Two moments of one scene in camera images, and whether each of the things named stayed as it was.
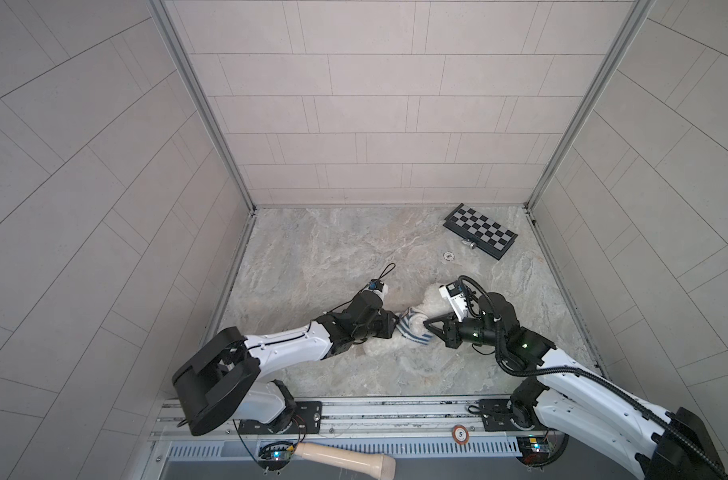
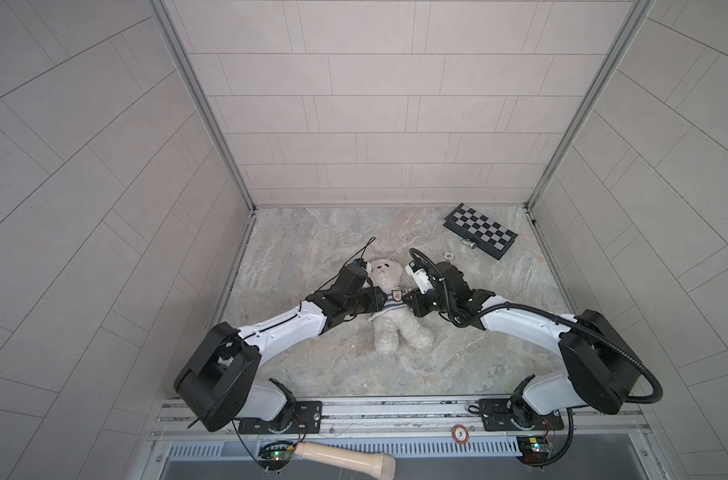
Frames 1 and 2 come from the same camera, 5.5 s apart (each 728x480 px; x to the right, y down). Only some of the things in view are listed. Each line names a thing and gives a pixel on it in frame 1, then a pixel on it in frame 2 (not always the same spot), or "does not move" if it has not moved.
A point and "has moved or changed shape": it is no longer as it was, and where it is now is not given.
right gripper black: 450,333 → 416,303
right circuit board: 533,449 does not move
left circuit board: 275,455 does not move
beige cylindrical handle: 380,466 does not move
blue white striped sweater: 411,325 → 393,302
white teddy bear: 411,327 has moved or changed shape
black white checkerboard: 487,235 does not move
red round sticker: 460,434 does not move
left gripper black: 385,319 → 373,297
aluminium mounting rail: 368,420 does not move
